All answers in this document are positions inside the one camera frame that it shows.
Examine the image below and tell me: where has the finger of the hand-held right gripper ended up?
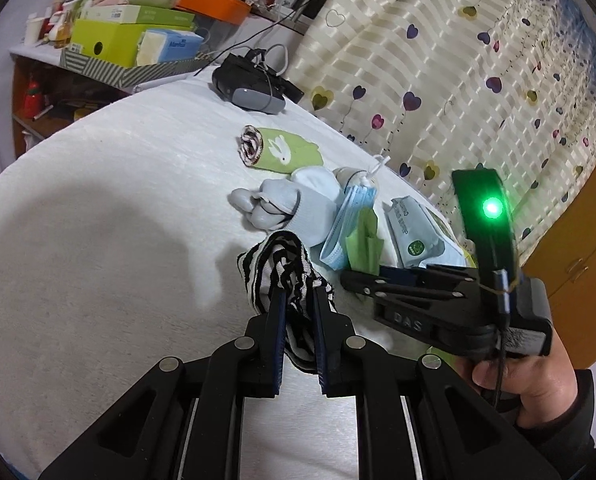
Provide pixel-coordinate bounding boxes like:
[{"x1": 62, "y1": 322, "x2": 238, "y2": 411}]
[
  {"x1": 340, "y1": 270, "x2": 471, "y2": 307},
  {"x1": 378, "y1": 264, "x2": 479, "y2": 286}
]

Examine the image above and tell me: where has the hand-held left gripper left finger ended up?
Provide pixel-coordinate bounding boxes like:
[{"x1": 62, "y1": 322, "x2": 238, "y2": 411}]
[{"x1": 38, "y1": 287, "x2": 289, "y2": 480}]

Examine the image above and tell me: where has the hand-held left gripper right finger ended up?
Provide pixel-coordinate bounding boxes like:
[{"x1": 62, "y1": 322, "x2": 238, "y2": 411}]
[{"x1": 312, "y1": 287, "x2": 561, "y2": 480}]

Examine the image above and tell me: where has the green cloth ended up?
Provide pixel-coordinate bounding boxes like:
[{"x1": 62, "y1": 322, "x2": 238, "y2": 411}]
[{"x1": 345, "y1": 207, "x2": 385, "y2": 273}]

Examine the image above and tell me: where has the blue face mask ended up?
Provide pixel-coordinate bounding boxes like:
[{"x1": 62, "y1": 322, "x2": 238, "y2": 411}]
[{"x1": 319, "y1": 157, "x2": 391, "y2": 271}]

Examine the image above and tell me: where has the black white striped sock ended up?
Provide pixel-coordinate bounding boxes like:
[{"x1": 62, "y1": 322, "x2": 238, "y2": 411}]
[{"x1": 237, "y1": 230, "x2": 336, "y2": 373}]

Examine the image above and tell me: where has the person's right forearm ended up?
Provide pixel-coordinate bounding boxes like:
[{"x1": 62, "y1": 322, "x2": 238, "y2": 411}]
[{"x1": 515, "y1": 367, "x2": 596, "y2": 466}]

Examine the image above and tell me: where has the person's right hand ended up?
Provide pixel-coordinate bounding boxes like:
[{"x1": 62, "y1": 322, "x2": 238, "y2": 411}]
[{"x1": 470, "y1": 344, "x2": 579, "y2": 427}]

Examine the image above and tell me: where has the wet wipes packet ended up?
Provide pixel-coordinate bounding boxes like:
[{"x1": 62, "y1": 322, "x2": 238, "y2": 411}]
[{"x1": 384, "y1": 197, "x2": 468, "y2": 268}]

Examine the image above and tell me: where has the wooden cabinet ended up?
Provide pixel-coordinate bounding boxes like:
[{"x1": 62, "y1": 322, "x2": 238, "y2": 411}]
[{"x1": 523, "y1": 125, "x2": 596, "y2": 371}]

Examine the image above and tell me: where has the light blue grey-toed sock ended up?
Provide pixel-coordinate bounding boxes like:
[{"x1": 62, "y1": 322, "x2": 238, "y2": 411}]
[{"x1": 230, "y1": 179, "x2": 304, "y2": 232}]

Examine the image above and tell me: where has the green rabbit print sock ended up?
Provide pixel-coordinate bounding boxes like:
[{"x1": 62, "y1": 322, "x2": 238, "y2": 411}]
[{"x1": 238, "y1": 126, "x2": 325, "y2": 173}]

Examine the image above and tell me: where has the heart print curtain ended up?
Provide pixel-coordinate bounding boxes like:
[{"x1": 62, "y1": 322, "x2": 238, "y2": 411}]
[{"x1": 283, "y1": 0, "x2": 596, "y2": 266}]

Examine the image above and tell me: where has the white blanket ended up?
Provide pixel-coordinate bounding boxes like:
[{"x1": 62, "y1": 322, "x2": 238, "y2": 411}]
[{"x1": 0, "y1": 67, "x2": 479, "y2": 480}]

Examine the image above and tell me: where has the grey black headset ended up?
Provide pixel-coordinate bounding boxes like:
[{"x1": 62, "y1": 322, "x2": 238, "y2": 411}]
[{"x1": 212, "y1": 47, "x2": 305, "y2": 115}]

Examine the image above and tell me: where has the striped cardboard tray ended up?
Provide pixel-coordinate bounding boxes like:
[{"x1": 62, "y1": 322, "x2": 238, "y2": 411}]
[{"x1": 59, "y1": 47, "x2": 214, "y2": 95}]

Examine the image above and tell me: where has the blue tissue pack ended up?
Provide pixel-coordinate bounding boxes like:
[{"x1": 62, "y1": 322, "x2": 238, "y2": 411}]
[{"x1": 137, "y1": 29, "x2": 205, "y2": 67}]

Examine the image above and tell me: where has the orange box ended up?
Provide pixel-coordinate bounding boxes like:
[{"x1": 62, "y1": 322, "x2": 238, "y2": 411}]
[{"x1": 160, "y1": 0, "x2": 253, "y2": 25}]

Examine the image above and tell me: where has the red bottle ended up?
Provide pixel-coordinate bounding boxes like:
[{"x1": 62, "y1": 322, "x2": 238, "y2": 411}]
[{"x1": 23, "y1": 77, "x2": 46, "y2": 121}]

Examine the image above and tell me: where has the lime green box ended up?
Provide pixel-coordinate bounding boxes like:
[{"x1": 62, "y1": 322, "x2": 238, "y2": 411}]
[{"x1": 70, "y1": 19, "x2": 151, "y2": 68}]

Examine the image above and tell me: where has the flat light green box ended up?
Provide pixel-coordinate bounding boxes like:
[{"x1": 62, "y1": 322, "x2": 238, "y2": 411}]
[{"x1": 80, "y1": 4, "x2": 196, "y2": 31}]

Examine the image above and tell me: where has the black cable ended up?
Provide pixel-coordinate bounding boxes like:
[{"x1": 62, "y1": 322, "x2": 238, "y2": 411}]
[{"x1": 213, "y1": 0, "x2": 340, "y2": 58}]

